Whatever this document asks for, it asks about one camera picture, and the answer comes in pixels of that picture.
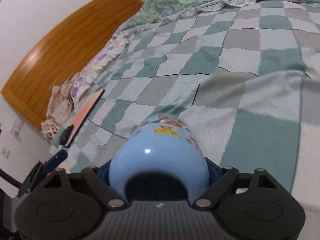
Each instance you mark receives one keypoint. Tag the purple patterned bed sheet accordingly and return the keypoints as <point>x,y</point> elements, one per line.
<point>83,79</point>

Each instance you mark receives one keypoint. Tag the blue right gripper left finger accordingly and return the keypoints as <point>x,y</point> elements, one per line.
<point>104,173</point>

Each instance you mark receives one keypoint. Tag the black computer mouse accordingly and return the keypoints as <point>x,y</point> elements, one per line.
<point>64,137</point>

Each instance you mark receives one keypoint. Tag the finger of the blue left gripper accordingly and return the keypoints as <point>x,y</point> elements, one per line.
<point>54,161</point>

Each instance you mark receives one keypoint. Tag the light blue cartoon sticker cup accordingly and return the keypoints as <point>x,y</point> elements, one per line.
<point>162,145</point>

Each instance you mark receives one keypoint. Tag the wooden headboard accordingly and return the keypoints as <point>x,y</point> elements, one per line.
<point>63,52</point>

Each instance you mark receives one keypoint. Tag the white wall switch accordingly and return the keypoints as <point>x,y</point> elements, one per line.
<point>5,152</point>

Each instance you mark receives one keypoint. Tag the green checkered bed blanket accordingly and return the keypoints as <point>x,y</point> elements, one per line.
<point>245,80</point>

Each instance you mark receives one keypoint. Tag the floral pillow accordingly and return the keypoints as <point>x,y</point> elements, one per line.
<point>59,107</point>

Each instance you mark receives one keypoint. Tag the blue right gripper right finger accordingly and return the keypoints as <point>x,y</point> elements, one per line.
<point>215,172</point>

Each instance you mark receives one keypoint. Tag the white wall socket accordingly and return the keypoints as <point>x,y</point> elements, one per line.
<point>16,128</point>

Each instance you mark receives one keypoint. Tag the pink notebook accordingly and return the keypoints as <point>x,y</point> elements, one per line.
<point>82,113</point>

